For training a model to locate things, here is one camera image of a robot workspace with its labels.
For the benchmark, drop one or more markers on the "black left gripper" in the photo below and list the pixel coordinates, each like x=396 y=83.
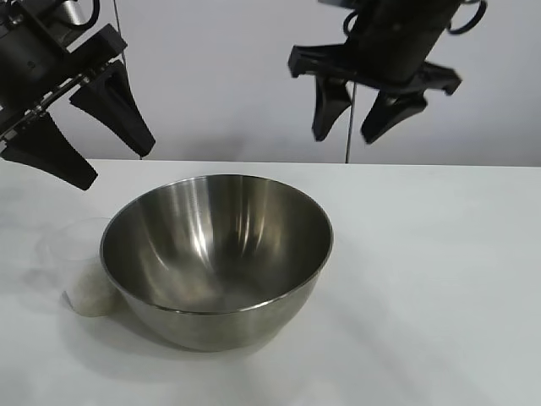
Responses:
x=25 y=55

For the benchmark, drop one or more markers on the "white uncooked rice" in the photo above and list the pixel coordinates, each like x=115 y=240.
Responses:
x=91 y=296

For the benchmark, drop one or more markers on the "silver metal cylinder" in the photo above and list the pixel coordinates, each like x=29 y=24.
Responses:
x=72 y=10

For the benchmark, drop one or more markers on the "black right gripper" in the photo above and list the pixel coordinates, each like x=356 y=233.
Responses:
x=393 y=38

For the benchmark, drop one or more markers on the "stainless steel mixing bowl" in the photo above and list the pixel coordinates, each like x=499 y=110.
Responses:
x=211 y=262

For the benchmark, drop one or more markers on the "clear plastic measuring cup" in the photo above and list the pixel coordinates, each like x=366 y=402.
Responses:
x=80 y=254

